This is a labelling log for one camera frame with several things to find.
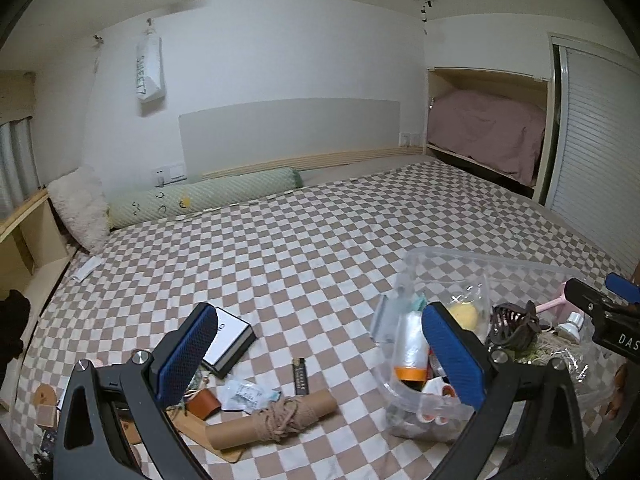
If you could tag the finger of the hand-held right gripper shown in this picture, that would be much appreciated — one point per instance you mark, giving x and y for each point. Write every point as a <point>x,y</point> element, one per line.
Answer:
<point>622,287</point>
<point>585,297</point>

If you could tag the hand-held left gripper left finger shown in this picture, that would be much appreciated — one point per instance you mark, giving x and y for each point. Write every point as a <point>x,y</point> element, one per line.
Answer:
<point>187,350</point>

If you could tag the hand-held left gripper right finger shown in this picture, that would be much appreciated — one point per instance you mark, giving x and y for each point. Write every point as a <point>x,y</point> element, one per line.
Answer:
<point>452,355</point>

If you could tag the white plastic film roll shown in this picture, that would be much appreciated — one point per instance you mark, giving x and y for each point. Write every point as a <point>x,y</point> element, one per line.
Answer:
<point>412,340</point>

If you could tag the yellow sponge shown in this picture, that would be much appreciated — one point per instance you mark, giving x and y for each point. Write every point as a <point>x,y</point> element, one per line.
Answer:
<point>467,315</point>

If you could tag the clear plastic container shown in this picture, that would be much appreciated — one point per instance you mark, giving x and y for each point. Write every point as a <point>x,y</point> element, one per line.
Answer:
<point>450,265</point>

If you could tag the person's right hand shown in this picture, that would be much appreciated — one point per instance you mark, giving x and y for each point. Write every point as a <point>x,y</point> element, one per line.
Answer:
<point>619,392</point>

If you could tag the pink stand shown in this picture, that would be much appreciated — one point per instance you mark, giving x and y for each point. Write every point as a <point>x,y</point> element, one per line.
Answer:
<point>552,304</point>

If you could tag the orange white scissors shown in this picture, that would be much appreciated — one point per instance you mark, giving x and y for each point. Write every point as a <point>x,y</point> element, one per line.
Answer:
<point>435,387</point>

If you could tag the white box with black edges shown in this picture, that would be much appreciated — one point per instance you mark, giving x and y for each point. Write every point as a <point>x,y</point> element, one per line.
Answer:
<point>227,340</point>

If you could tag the brown leather roll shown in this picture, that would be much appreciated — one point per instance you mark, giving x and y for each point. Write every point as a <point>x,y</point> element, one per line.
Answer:
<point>205,402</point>

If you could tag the pile of rubber bands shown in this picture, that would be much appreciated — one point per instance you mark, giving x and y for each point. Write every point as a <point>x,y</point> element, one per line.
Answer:
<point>547,345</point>

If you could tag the brown hair claw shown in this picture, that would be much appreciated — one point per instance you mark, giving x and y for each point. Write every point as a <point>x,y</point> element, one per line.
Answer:
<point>510,322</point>

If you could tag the clear plastic packet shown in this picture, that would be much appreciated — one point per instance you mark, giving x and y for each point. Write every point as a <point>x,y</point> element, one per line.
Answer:
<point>245,395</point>

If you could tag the clear bag of masks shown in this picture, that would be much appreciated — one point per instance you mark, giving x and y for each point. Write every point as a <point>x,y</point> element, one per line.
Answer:
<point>387,315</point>

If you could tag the black lighter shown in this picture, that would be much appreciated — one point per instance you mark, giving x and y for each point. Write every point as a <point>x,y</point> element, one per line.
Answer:
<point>301,377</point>

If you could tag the white paper slip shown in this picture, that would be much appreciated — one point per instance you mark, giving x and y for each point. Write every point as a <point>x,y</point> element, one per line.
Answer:
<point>87,269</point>

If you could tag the checkered bed sheet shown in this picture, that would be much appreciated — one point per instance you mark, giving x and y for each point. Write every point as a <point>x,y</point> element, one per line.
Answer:
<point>300,260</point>

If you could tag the round wooden disc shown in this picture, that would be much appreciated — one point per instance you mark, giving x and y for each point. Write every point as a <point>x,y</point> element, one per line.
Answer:
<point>44,395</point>

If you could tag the square wooden block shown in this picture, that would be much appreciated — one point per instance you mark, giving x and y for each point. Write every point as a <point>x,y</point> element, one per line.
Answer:
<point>48,416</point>

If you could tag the white louvred sliding door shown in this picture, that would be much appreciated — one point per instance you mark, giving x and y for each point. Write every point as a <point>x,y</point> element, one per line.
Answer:
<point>600,135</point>

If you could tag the green bolster pillow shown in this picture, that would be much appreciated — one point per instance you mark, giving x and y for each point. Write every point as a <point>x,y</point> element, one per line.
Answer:
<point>225,190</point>

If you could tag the black cloth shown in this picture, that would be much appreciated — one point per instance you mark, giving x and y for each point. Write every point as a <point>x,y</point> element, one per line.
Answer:
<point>12,330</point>

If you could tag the fluffy white pillow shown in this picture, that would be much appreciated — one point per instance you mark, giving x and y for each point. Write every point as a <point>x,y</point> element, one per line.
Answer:
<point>80,205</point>

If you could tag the pink blanket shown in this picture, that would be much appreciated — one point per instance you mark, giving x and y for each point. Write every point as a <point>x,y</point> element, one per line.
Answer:
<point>485,130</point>

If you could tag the wooden side shelf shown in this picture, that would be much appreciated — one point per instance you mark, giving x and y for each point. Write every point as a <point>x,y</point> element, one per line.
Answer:
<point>30,210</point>

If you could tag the grey headboard panel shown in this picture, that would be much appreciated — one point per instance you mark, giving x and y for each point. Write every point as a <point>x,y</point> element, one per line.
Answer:
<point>290,130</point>

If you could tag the grey curtain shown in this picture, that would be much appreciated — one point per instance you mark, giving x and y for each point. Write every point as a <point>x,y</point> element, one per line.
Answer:
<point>17,165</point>

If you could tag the white hanging paper bag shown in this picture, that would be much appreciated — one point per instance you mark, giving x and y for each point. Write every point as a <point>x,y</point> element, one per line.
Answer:
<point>150,65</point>

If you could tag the beige printed curtain valance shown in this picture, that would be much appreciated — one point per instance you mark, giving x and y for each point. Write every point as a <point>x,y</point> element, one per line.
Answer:
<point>15,97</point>

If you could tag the white wall switch panel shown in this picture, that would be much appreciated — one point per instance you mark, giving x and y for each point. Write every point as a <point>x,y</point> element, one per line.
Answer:
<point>170,174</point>

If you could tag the wooden slat rail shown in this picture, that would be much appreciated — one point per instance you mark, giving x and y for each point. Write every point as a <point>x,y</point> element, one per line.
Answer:
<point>350,156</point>

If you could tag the wooden alcove frame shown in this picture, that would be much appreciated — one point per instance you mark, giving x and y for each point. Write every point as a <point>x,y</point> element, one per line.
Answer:
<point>490,76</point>

